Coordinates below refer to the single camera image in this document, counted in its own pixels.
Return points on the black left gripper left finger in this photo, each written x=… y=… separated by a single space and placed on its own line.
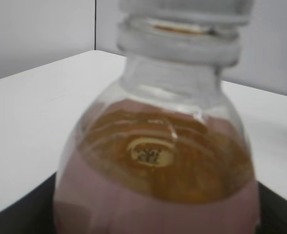
x=32 y=214

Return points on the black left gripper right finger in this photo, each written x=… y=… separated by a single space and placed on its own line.
x=273 y=212

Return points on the peach oolong tea bottle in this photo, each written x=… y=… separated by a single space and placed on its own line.
x=162 y=150

